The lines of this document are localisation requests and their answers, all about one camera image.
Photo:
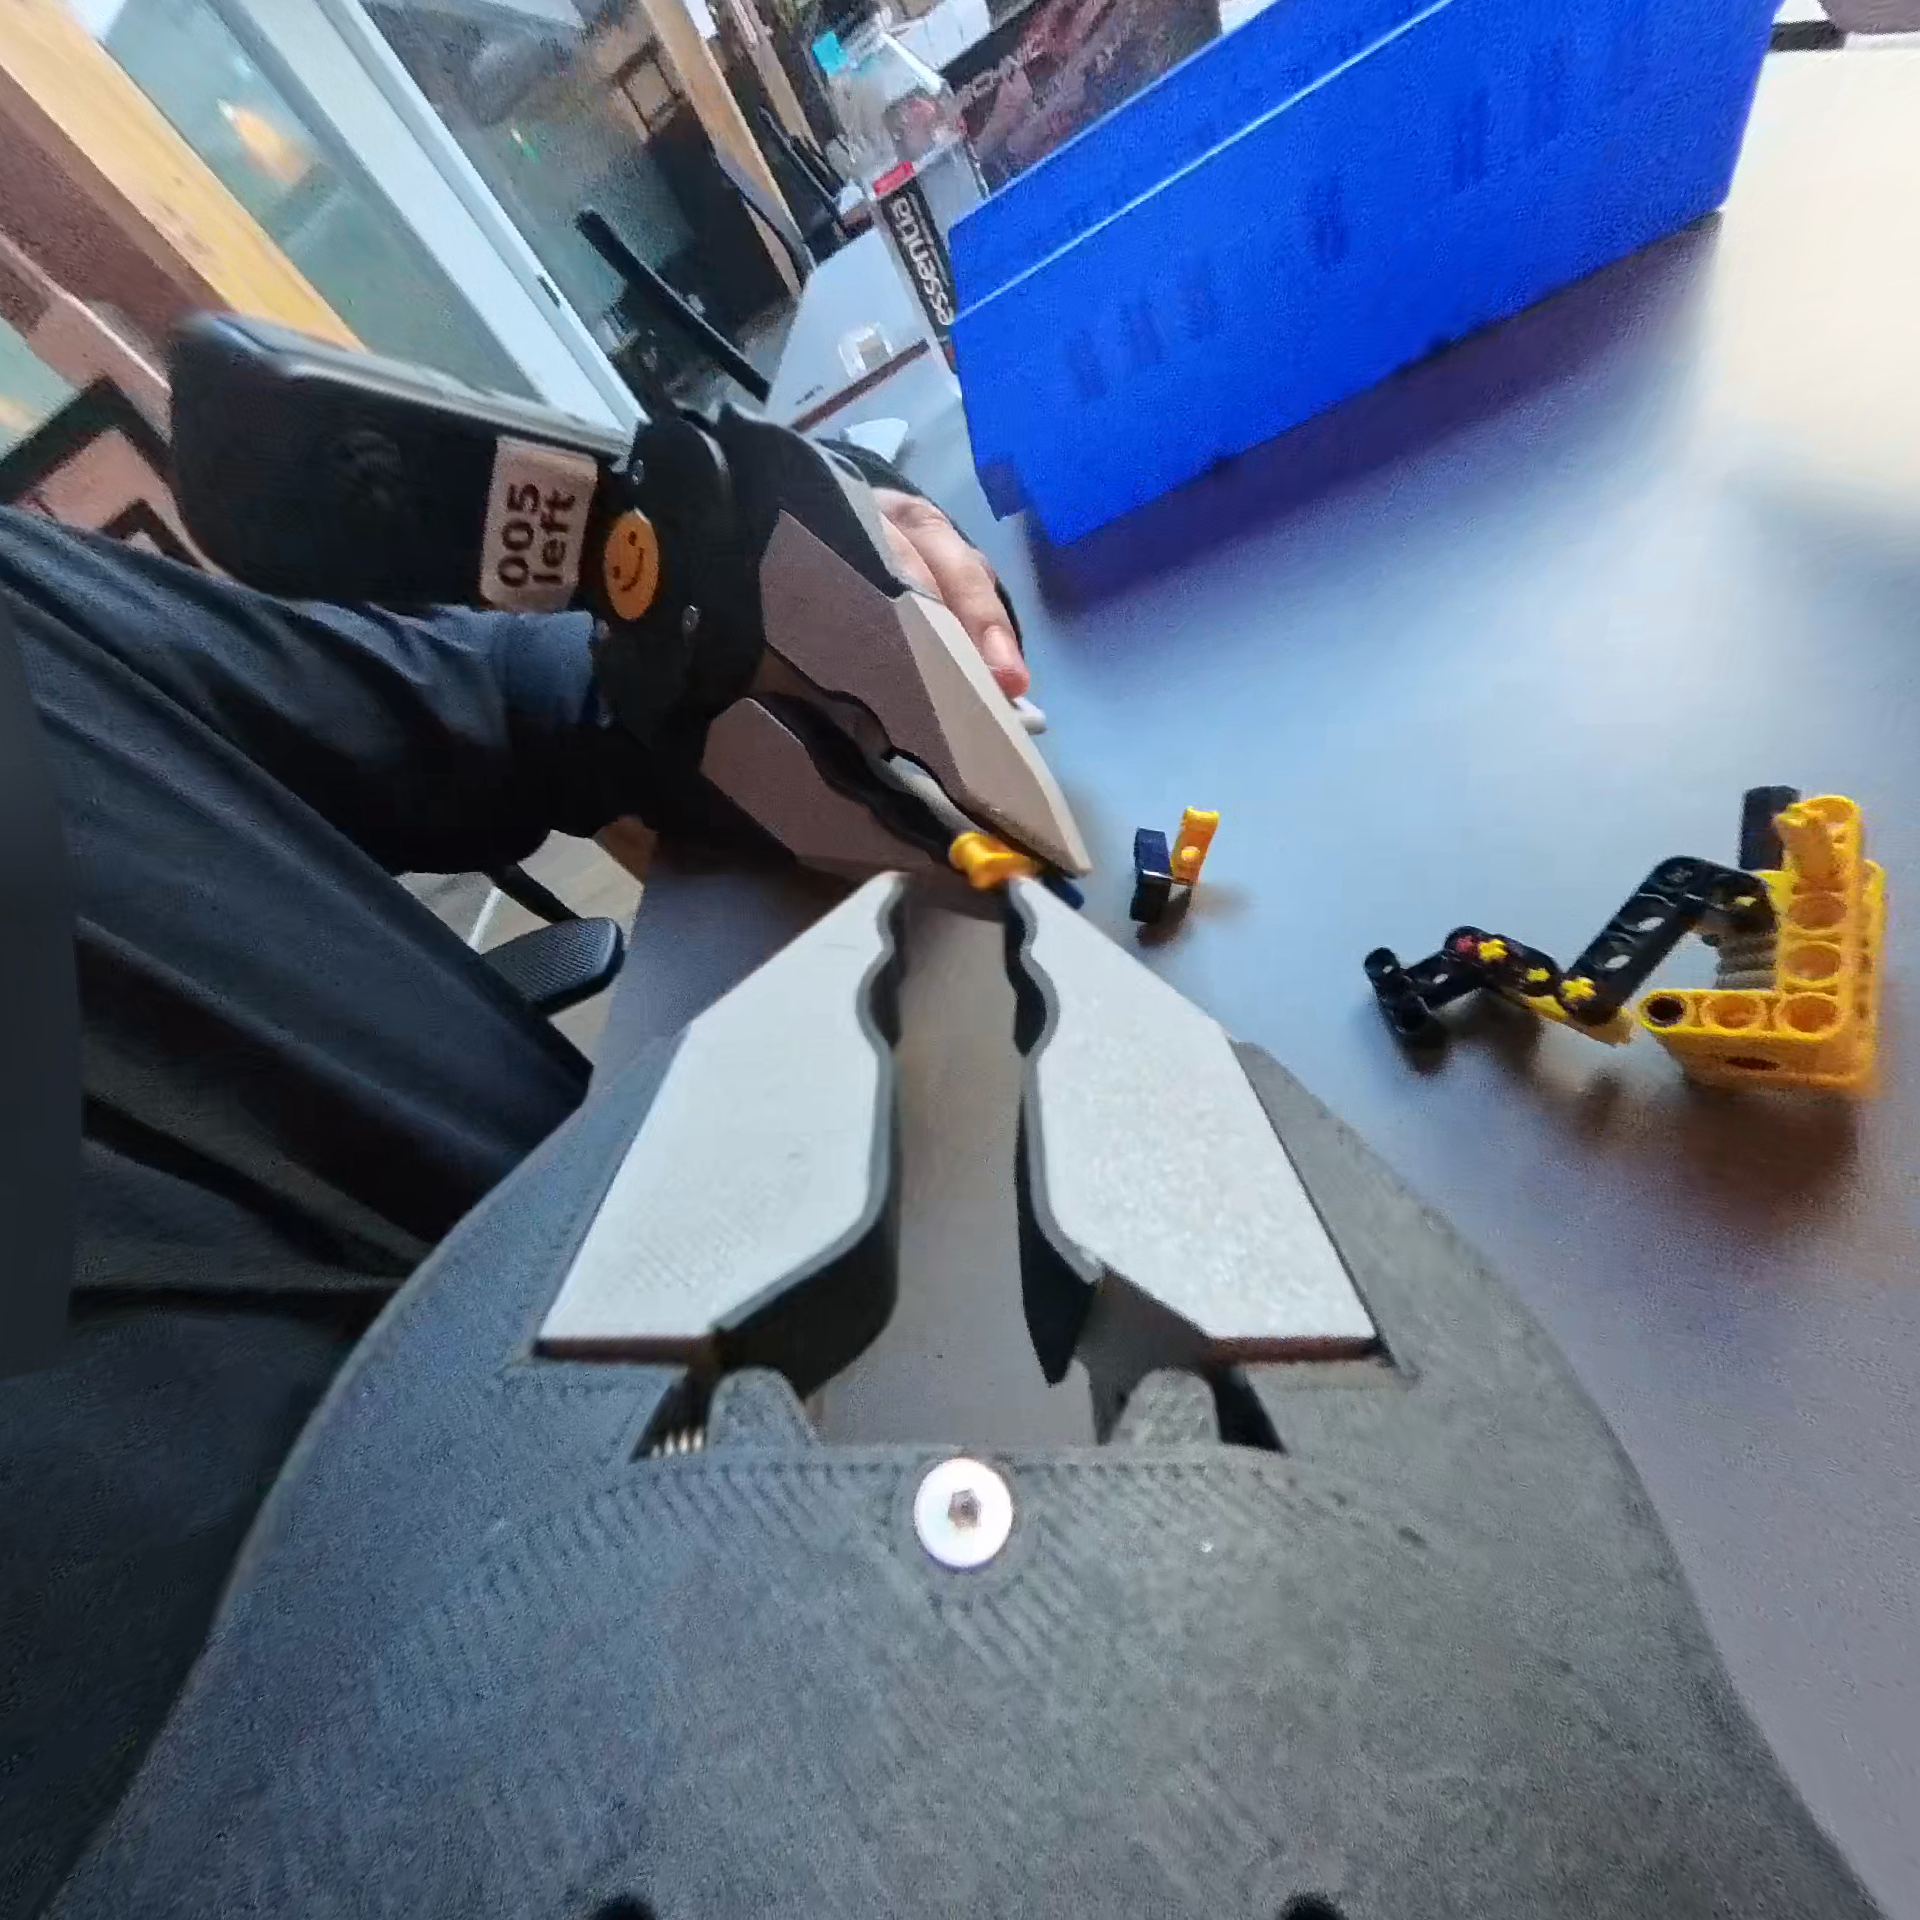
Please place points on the framed marker sign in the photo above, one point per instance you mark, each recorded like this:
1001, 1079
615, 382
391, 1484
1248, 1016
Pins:
89, 482

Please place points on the wooden partition frame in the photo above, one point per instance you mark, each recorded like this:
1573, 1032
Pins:
89, 182

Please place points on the small dark lego piece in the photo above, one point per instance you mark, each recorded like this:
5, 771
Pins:
1155, 896

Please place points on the blue storage bin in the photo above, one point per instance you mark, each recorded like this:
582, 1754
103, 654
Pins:
1350, 271

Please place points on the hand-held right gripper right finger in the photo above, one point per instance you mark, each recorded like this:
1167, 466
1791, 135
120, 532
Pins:
1184, 1186

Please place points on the person's left forearm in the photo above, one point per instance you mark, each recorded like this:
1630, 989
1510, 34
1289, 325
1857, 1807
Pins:
376, 692

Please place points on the yellow and black lego assembly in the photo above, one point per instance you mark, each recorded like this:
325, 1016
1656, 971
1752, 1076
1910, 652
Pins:
1800, 1028

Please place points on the dark lego set box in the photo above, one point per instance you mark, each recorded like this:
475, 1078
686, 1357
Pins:
1080, 76

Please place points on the person's left hand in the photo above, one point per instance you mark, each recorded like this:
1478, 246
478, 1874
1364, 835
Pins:
961, 579

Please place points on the yellow lego connector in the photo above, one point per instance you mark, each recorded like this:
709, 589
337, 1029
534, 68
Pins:
984, 858

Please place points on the black and white cardboard box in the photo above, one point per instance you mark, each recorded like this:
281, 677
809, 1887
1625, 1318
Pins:
923, 254

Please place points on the black mesh chair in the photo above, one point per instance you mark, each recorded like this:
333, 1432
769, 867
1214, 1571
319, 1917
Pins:
563, 962

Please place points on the small white object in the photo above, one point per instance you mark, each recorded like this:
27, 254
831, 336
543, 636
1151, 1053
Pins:
885, 440

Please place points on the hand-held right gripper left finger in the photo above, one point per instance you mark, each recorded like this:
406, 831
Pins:
750, 1141

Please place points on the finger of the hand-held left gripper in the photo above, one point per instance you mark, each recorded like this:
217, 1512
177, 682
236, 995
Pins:
901, 676
796, 788

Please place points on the black office chair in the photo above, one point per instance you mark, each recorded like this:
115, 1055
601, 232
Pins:
675, 323

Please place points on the clear plastic jar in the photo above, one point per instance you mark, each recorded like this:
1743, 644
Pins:
901, 107

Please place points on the small yellow lego piece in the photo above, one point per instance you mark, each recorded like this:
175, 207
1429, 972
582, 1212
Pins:
1196, 839

